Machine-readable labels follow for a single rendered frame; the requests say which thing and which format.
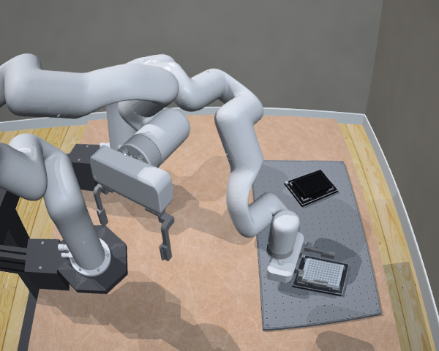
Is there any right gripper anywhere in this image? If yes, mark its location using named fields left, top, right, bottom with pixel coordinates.
left=89, top=143, right=174, bottom=261

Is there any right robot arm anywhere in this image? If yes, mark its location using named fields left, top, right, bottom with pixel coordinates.
left=0, top=53, right=190, bottom=276

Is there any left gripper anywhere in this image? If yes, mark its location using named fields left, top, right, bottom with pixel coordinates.
left=266, top=232, right=335, bottom=288

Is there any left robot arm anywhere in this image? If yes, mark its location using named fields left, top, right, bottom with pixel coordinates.
left=100, top=54, right=300, bottom=260

